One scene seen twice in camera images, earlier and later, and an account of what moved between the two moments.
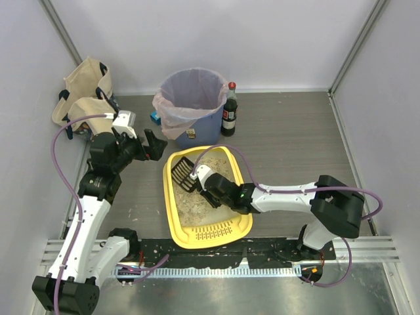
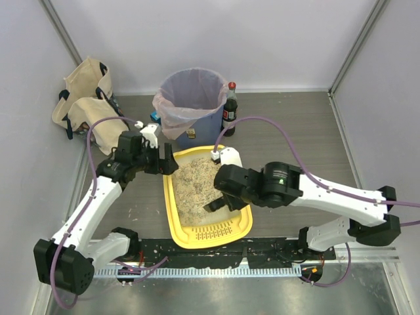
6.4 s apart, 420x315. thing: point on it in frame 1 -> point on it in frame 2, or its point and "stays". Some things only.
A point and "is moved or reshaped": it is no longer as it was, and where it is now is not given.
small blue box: [155, 119] stays
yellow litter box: [193, 222] stays
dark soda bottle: [228, 127] stays
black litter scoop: [180, 172] is moved or reshaped
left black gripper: [144, 149] -> [159, 161]
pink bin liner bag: [186, 95] stays
